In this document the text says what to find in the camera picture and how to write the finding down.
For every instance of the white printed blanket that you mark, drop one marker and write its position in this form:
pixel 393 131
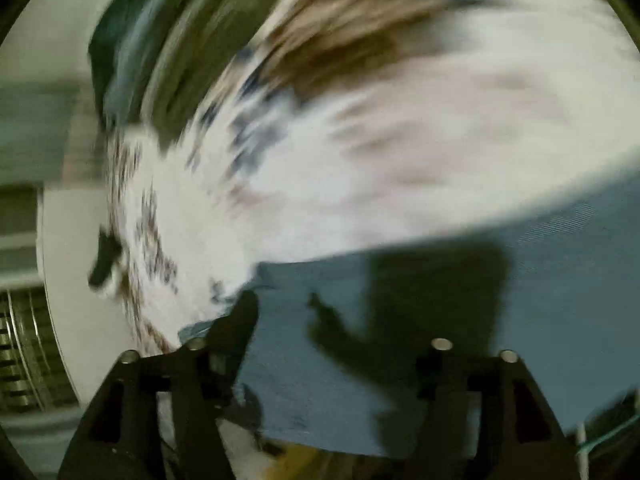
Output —
pixel 400 160

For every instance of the blue pants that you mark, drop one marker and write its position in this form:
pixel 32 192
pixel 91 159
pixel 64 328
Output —
pixel 550 310

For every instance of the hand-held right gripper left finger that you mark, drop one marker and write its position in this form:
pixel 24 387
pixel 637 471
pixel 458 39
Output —
pixel 239 321

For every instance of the dark green cloth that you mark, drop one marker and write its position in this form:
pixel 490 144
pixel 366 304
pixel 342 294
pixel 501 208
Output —
pixel 116 35

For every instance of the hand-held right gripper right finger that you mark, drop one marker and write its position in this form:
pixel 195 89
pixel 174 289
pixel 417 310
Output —
pixel 445 377

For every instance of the small black object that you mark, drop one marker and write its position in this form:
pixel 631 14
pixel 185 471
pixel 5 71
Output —
pixel 105 260

